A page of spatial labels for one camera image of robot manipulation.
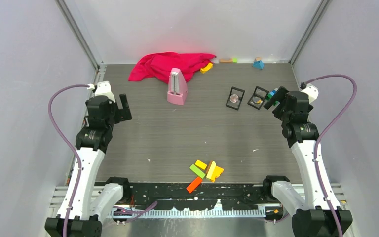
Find stacked green blue bricks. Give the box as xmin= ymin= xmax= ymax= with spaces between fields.
xmin=266 ymin=88 xmax=279 ymax=106

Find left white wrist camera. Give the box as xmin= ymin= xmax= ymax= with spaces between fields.
xmin=87 ymin=81 xmax=116 ymax=102

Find orange rectangular block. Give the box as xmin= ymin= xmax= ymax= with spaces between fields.
xmin=186 ymin=176 xmax=203 ymax=193

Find yellow block pile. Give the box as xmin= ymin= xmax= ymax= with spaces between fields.
xmin=195 ymin=160 xmax=224 ymax=182

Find round silver brooch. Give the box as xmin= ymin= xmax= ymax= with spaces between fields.
xmin=229 ymin=94 xmax=239 ymax=103

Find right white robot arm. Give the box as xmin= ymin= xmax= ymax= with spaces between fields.
xmin=262 ymin=85 xmax=353 ymax=237

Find tan wooden block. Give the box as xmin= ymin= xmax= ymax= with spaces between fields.
xmin=219 ymin=58 xmax=237 ymax=63

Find green rectangular block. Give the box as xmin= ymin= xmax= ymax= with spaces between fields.
xmin=190 ymin=164 xmax=206 ymax=179

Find pink metronome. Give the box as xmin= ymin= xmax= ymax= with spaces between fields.
xmin=167 ymin=68 xmax=188 ymax=105

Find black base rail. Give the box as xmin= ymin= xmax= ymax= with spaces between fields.
xmin=118 ymin=182 xmax=281 ymax=211

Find left black display frame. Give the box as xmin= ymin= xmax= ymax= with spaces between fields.
xmin=226 ymin=86 xmax=245 ymax=110

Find red cloth garment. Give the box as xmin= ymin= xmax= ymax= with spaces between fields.
xmin=128 ymin=52 xmax=216 ymax=84

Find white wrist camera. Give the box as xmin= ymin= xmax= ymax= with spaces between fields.
xmin=300 ymin=82 xmax=319 ymax=104
xmin=87 ymin=81 xmax=116 ymax=102

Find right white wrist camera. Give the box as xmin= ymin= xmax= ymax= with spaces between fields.
xmin=300 ymin=82 xmax=319 ymax=104

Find right black display frame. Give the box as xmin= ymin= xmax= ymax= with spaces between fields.
xmin=247 ymin=86 xmax=269 ymax=110

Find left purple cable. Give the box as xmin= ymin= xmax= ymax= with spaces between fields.
xmin=47 ymin=84 xmax=92 ymax=237

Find yellow curved block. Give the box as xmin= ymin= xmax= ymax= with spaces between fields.
xmin=200 ymin=62 xmax=214 ymax=74

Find blue triangular block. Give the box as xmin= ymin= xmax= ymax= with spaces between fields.
xmin=252 ymin=57 xmax=265 ymax=70

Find black display frame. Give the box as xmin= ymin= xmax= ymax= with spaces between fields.
xmin=247 ymin=86 xmax=269 ymax=110
xmin=226 ymin=86 xmax=245 ymax=110

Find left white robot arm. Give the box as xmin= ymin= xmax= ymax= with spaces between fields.
xmin=44 ymin=94 xmax=132 ymax=237

